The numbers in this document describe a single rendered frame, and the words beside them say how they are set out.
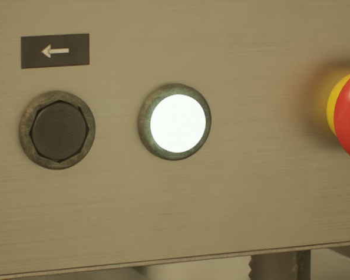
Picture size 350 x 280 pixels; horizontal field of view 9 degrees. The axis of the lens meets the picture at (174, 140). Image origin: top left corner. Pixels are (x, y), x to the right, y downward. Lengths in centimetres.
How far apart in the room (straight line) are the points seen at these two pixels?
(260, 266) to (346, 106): 14
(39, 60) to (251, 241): 12
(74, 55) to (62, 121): 3
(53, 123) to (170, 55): 5
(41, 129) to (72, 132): 1
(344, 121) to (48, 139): 12
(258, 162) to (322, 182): 3
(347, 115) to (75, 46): 11
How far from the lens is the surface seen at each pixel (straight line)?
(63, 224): 84
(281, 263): 97
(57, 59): 83
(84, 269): 84
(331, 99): 87
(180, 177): 85
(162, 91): 84
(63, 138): 83
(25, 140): 82
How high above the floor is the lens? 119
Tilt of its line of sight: 10 degrees down
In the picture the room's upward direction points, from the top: straight up
